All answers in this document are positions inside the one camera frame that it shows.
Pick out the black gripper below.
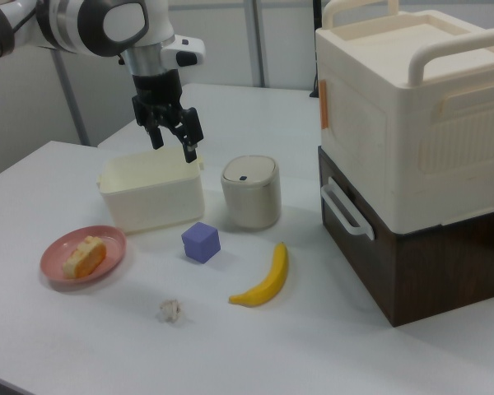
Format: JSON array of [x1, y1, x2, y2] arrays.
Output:
[[130, 68, 204, 165]]

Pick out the yellow bread slice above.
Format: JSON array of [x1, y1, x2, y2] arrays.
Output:
[[61, 235, 108, 281]]

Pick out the cream rectangular plastic bin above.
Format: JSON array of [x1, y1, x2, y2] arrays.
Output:
[[96, 147, 207, 235]]

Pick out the small beige lidded trash can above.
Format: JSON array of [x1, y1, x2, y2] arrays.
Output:
[[220, 155, 282, 229]]

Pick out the purple cube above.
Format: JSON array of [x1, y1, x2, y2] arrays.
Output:
[[180, 221, 221, 264]]

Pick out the pink plate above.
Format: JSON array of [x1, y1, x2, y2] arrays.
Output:
[[40, 225, 128, 283]]

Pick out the orange tape strip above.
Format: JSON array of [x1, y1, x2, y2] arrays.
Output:
[[319, 80, 329, 130]]

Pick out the black stand pole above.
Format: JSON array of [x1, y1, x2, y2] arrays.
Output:
[[309, 0, 323, 99]]

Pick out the yellow banana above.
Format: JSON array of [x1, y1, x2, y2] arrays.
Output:
[[229, 241, 290, 307]]

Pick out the crumpled paper ball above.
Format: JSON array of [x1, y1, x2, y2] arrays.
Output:
[[156, 299, 184, 324]]

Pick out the cream toy microwave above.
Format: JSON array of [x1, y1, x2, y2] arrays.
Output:
[[315, 0, 494, 235]]

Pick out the white toaster oven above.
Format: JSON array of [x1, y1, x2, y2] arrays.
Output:
[[317, 146, 494, 328]]

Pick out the white drawer handle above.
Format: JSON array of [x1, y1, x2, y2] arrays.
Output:
[[319, 176, 375, 240]]

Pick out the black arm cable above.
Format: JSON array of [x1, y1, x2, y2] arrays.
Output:
[[0, 7, 24, 76]]

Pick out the cream microwave top handle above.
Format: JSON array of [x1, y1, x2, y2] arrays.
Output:
[[407, 27, 494, 88], [320, 0, 401, 30]]

